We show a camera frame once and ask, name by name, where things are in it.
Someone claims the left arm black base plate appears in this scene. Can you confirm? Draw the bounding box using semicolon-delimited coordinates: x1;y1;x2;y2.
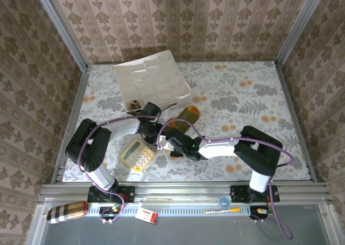
87;186;135;204

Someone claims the aluminium frame side rail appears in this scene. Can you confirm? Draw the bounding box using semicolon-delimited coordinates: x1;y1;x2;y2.
50;66;90;185
274;60;326;183

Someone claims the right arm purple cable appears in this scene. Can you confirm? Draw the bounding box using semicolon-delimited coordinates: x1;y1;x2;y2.
157;119;294;241

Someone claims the gold beige calculator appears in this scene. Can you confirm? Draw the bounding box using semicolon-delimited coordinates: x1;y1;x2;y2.
120;140;156;172

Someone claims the yellow handled pen tool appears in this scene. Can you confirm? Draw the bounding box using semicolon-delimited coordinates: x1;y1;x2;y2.
204;207;241;215

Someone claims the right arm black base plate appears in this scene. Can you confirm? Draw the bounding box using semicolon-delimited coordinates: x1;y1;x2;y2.
230;184;281;203

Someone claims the red white card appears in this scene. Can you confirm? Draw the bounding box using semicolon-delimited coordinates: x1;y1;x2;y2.
134;207;158;225

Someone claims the green striped sock orange toe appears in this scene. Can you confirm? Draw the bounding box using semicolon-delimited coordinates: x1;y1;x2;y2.
163;105;201;134

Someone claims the white divided organizer box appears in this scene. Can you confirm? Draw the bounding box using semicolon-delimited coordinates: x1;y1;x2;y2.
113;49;192;113

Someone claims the aluminium frame front rail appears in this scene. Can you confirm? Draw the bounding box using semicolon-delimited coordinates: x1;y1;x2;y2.
38;182;332;205

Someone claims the brown argyle sock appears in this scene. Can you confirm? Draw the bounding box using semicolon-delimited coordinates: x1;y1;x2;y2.
128;99;143;112

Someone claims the floral table cover sheet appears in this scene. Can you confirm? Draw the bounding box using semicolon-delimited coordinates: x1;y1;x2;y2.
61;60;314;183

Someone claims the plaid rolled fabric bundle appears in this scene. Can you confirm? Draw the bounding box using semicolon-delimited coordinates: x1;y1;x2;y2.
46;200;89;224

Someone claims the slotted grey cable tray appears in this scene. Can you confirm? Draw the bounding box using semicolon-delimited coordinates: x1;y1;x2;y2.
87;203;270;216

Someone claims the aluminium frame corner post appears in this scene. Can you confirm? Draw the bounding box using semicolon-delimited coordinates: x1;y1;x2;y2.
31;0;89;72
275;0;329;65

